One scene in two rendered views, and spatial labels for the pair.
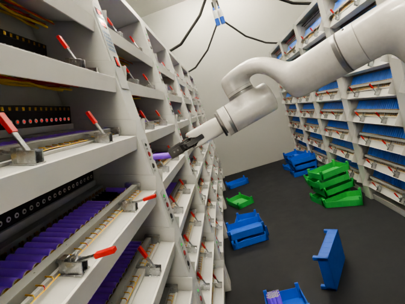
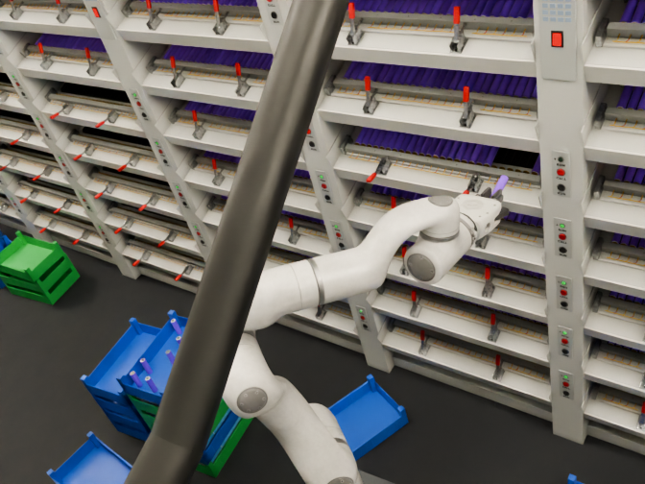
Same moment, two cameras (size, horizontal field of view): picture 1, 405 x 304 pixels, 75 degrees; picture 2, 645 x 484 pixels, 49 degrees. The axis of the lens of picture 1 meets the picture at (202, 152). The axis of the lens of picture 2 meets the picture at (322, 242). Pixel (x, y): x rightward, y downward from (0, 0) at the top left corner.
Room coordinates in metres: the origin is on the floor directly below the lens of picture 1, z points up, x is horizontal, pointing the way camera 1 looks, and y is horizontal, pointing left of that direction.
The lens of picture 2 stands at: (1.22, -1.10, 2.04)
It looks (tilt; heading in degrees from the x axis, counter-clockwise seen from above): 39 degrees down; 128
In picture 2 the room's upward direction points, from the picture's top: 17 degrees counter-clockwise
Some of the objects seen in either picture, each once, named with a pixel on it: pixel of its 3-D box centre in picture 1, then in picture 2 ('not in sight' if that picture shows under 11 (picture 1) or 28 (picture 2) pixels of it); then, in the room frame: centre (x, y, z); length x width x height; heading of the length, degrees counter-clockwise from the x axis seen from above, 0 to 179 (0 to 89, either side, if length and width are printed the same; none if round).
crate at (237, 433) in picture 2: not in sight; (212, 427); (-0.25, -0.18, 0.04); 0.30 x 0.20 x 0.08; 90
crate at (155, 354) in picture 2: not in sight; (171, 356); (-0.25, -0.18, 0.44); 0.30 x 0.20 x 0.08; 90
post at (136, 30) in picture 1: (173, 166); not in sight; (1.61, 0.20, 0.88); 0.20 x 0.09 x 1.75; 83
